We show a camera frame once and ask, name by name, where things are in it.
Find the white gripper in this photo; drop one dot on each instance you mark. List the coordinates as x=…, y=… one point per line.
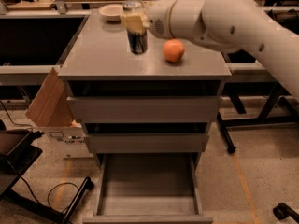
x=158, y=18

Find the silver blue redbull can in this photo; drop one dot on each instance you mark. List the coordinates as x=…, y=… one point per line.
x=138, y=42

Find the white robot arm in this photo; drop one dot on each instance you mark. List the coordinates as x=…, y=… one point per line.
x=224, y=26

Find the grey top drawer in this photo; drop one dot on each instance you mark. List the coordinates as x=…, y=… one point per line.
x=144, y=109

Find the grey drawer cabinet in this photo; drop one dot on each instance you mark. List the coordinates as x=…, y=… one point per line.
x=100, y=64

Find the grey middle drawer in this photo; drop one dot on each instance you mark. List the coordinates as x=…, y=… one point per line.
x=146, y=143

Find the grey open bottom drawer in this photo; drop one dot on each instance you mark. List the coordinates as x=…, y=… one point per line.
x=148, y=189

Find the white ceramic bowl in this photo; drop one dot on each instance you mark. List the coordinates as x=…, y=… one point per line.
x=110, y=12

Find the orange fruit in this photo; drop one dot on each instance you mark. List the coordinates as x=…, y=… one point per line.
x=173, y=50

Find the brown white cardboard box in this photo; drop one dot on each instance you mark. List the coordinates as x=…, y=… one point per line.
x=50, y=112

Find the black stand with tray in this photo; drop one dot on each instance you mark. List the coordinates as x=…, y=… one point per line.
x=17, y=154

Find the black caster base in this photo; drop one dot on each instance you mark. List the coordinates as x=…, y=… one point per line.
x=282, y=211

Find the black table leg frame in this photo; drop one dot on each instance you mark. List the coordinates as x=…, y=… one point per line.
x=275, y=95

